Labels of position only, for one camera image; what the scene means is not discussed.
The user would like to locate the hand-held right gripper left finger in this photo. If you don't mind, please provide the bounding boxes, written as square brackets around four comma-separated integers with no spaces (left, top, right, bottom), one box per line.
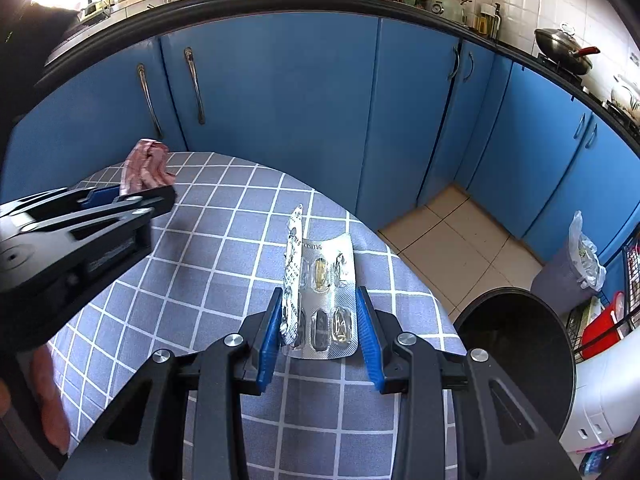
[59,287,283,480]

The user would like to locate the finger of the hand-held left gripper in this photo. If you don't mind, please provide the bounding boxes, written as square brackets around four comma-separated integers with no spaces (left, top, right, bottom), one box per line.
[0,186,123,228]
[0,187,177,286]

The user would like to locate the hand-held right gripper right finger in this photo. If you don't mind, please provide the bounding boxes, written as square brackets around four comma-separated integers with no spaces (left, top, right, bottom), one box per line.
[354,285,581,480]

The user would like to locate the pink striped wrapper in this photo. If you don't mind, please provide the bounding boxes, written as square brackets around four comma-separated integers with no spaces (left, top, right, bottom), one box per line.
[119,137,177,196]

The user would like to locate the silver pill blister pack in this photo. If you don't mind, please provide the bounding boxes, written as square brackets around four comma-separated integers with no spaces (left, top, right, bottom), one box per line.
[280,203,361,361]

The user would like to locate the black round trash bin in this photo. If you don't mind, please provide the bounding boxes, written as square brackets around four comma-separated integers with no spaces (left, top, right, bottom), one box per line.
[456,286,577,453]

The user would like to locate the person's left hand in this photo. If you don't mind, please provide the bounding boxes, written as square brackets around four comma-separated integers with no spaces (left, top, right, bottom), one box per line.
[27,345,71,456]

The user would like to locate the blue kitchen cabinet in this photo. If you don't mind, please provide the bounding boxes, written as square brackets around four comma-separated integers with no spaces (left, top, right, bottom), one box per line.
[0,14,640,301]

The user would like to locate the grey bin with plastic bag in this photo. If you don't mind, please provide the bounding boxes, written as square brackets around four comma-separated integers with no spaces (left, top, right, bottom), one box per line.
[530,210,608,311]

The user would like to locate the red plastic container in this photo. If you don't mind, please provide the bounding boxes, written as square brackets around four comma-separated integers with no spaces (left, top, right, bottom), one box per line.
[580,305,626,358]

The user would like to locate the white plastic appliance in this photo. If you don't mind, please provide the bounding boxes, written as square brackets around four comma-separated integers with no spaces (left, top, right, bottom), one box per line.
[560,330,640,453]

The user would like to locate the glass oil cruet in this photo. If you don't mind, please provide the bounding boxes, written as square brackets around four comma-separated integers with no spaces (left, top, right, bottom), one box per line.
[475,2,502,38]

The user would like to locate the wok with glass lid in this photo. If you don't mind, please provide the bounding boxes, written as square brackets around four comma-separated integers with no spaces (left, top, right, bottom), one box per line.
[534,22,601,76]

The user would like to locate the metal cooking pot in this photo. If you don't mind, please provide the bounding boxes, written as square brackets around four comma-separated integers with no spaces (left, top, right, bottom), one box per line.
[610,75,640,111]

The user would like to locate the black wire rack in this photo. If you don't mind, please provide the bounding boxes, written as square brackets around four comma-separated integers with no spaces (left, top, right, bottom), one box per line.
[565,230,640,361]

